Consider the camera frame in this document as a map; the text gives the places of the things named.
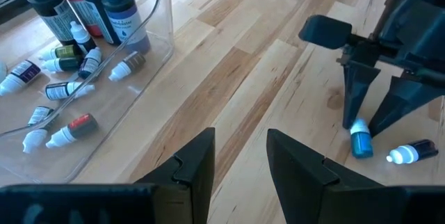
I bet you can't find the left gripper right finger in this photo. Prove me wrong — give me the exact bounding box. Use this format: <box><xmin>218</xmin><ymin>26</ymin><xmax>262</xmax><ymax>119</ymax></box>
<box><xmin>266</xmin><ymin>128</ymin><xmax>407</xmax><ymax>224</ymax></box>

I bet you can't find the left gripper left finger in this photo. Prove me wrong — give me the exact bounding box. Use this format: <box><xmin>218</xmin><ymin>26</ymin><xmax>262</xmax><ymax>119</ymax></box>
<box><xmin>135</xmin><ymin>127</ymin><xmax>216</xmax><ymax>224</ymax></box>

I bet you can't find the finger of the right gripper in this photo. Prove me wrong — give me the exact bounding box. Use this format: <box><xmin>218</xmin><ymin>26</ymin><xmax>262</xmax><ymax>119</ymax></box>
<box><xmin>341</xmin><ymin>60</ymin><xmax>382</xmax><ymax>130</ymax></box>
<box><xmin>367</xmin><ymin>75</ymin><xmax>445</xmax><ymax>138</ymax></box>

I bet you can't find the small blue food coloring bottle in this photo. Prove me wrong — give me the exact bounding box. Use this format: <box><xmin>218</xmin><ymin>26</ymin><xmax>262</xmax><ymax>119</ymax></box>
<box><xmin>349</xmin><ymin>118</ymin><xmax>375</xmax><ymax>159</ymax></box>

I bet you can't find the small red food coloring bottle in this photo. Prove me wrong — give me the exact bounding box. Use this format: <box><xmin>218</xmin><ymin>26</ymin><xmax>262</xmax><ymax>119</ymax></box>
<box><xmin>44</xmin><ymin>112</ymin><xmax>99</xmax><ymax>150</ymax></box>

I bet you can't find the small brown food coloring bottle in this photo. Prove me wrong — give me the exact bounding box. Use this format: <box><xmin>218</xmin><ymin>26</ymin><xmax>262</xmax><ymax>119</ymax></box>
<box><xmin>107</xmin><ymin>50</ymin><xmax>147</xmax><ymax>82</ymax></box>

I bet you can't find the small navy food coloring bottle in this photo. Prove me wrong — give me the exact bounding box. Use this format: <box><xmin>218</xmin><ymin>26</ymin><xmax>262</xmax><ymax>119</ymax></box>
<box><xmin>385</xmin><ymin>138</ymin><xmax>439</xmax><ymax>165</ymax></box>
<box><xmin>76</xmin><ymin>46</ymin><xmax>104</xmax><ymax>80</ymax></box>

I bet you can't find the small black food coloring bottle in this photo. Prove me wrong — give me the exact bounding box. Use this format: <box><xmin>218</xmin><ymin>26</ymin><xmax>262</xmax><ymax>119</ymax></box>
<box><xmin>44</xmin><ymin>80</ymin><xmax>96</xmax><ymax>102</ymax></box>
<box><xmin>22</xmin><ymin>105</ymin><xmax>59</xmax><ymax>154</ymax></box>

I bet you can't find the small dark-green food coloring bottle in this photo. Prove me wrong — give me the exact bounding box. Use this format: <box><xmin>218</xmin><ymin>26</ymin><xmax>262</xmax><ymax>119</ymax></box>
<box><xmin>40</xmin><ymin>56</ymin><xmax>84</xmax><ymax>74</ymax></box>

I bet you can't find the large purple food coloring bottle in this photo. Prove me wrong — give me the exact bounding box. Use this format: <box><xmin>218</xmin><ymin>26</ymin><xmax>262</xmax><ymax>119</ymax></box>
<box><xmin>96</xmin><ymin>0</ymin><xmax>152</xmax><ymax>55</ymax></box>

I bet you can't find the small green food coloring bottle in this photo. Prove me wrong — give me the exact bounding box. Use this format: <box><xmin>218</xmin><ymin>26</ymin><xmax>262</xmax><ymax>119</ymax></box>
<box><xmin>37</xmin><ymin>44</ymin><xmax>83</xmax><ymax>61</ymax></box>

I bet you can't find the small dark food coloring bottle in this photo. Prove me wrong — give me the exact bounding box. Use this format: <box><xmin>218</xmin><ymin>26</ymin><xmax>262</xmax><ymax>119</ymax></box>
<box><xmin>69</xmin><ymin>20</ymin><xmax>98</xmax><ymax>55</ymax></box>

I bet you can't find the small purple food coloring bottle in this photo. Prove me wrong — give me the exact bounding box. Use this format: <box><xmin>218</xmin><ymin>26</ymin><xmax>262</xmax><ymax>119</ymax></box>
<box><xmin>0</xmin><ymin>59</ymin><xmax>42</xmax><ymax>97</ymax></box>

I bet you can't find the large black food coloring bottle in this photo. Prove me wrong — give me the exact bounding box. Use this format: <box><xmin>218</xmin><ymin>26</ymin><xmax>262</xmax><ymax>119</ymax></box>
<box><xmin>16</xmin><ymin>0</ymin><xmax>79</xmax><ymax>46</ymax></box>

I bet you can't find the clear plastic bin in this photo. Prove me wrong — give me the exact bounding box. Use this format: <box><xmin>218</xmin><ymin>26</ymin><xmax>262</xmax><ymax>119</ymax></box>
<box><xmin>0</xmin><ymin>0</ymin><xmax>175</xmax><ymax>185</ymax></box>

